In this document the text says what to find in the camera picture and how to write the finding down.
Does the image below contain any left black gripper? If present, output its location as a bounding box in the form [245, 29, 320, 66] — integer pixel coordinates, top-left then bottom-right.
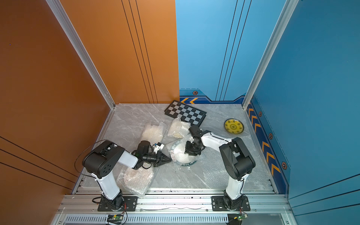
[143, 151, 172, 167]

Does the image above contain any bubble white blue plate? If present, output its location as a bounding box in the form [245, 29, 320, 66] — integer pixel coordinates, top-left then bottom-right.
[166, 137, 198, 167]

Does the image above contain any bubble wrap of yellow plate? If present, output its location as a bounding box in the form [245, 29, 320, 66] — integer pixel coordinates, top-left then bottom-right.
[185, 132, 274, 193]

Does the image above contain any yellow dinner plate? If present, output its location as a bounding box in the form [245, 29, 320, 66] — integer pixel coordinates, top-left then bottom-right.
[224, 118, 244, 135]

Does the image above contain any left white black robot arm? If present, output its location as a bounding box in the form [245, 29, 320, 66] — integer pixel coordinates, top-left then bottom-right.
[82, 140, 172, 212]

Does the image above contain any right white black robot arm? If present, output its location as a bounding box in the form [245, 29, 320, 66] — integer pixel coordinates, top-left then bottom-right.
[185, 125, 256, 212]

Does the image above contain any bubble wrapped plate far left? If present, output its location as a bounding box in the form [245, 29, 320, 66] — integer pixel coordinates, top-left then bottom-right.
[140, 122, 167, 144]

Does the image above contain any bubble wrapped item far centre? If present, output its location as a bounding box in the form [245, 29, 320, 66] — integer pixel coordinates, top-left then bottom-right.
[167, 118, 191, 138]

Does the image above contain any bubble wrapped pink plate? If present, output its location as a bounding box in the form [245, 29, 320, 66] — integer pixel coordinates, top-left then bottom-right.
[116, 166, 155, 197]

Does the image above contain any black white checkerboard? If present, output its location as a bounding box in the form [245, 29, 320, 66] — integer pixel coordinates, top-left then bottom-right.
[164, 100, 207, 126]

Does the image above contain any left green circuit board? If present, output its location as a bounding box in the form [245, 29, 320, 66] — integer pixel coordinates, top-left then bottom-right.
[106, 214, 124, 225]

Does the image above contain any green circuit board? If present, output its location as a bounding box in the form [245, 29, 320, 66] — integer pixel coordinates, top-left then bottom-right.
[106, 214, 124, 225]
[227, 213, 248, 225]

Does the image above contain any right green circuit board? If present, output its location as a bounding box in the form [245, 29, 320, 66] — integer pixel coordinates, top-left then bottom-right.
[227, 213, 248, 225]

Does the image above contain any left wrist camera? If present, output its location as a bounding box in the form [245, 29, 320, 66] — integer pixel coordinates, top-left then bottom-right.
[152, 142, 165, 153]

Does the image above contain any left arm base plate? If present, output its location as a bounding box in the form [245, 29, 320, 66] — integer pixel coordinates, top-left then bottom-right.
[97, 196, 138, 212]

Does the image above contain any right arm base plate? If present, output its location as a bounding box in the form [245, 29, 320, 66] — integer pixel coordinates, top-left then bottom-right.
[211, 195, 251, 212]

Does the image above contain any white vented cable duct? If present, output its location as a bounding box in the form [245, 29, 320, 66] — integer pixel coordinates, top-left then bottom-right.
[62, 214, 229, 225]

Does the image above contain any aluminium front rail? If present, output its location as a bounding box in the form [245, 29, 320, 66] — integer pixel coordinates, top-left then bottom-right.
[56, 188, 292, 214]

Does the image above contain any right aluminium corner post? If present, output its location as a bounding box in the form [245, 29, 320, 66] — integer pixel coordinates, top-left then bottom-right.
[242, 0, 299, 110]

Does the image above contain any aluminium corner post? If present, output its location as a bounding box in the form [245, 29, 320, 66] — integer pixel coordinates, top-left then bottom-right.
[242, 0, 299, 110]
[46, 0, 116, 110]

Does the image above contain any left aluminium corner post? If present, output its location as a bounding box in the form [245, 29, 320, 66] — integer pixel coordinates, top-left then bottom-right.
[46, 0, 116, 110]

